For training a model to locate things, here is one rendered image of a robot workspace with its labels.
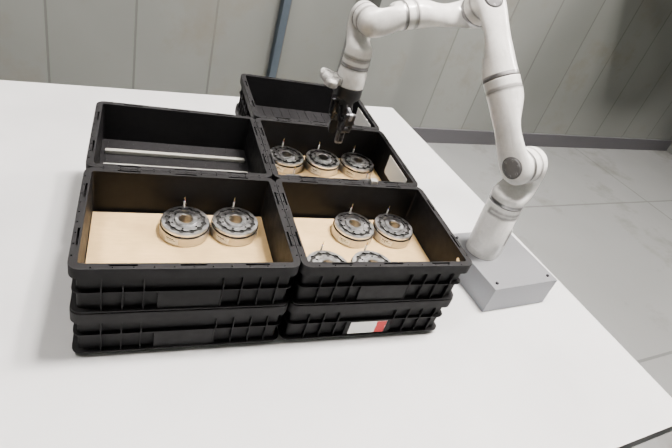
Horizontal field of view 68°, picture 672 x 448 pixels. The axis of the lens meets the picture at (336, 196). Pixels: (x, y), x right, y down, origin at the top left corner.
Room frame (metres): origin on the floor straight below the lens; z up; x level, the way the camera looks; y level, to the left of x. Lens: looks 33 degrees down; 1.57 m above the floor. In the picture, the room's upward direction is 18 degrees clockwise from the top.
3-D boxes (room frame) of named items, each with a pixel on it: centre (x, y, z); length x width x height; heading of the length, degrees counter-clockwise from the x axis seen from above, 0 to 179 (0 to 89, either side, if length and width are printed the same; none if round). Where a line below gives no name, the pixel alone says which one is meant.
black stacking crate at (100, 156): (1.03, 0.40, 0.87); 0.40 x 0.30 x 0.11; 117
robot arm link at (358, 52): (1.25, 0.06, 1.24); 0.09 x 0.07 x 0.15; 30
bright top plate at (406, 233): (1.05, -0.16, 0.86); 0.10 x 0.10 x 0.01
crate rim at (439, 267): (0.94, -0.09, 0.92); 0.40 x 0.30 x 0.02; 117
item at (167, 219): (0.83, 0.29, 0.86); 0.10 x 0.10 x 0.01
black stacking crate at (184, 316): (0.76, 0.26, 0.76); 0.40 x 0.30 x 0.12; 117
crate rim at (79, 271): (0.76, 0.26, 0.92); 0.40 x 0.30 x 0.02; 117
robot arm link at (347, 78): (1.23, 0.07, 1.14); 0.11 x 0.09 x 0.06; 117
